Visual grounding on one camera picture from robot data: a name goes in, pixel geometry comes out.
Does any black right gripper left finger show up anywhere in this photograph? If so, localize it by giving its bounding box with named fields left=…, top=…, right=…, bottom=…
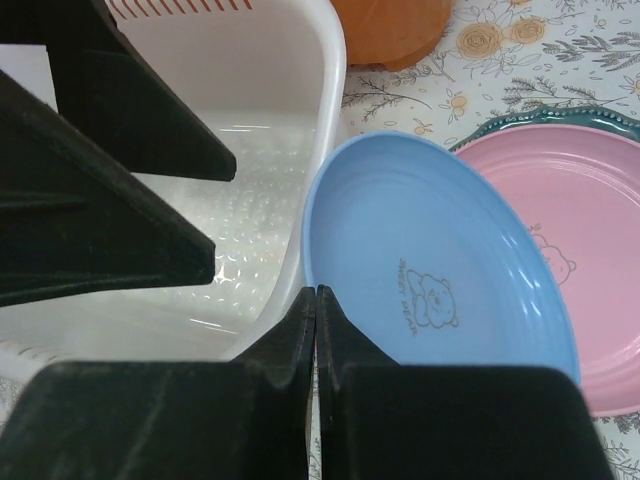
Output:
left=1, top=287, right=316, bottom=479

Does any orange plastic bin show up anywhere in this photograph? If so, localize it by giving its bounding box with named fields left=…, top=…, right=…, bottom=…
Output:
left=331, top=0, right=454, bottom=72

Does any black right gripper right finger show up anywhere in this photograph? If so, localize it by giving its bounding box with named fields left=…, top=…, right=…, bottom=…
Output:
left=316, top=286, right=612, bottom=479

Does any floral table mat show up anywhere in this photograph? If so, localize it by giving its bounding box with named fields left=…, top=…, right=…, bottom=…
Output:
left=0, top=0, right=640, bottom=480

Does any pink bear plate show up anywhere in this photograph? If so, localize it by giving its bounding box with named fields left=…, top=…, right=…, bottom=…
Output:
left=457, top=124, right=639, bottom=416

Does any teal scalloped plate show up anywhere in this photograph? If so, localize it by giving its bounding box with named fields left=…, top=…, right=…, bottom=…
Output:
left=449, top=106, right=639, bottom=152

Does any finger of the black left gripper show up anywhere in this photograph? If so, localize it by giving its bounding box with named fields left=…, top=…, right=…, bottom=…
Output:
left=1, top=74, right=215, bottom=306
left=1, top=1, right=236, bottom=181

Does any blue bear plate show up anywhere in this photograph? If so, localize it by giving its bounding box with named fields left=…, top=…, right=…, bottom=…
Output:
left=301, top=131, right=581, bottom=381

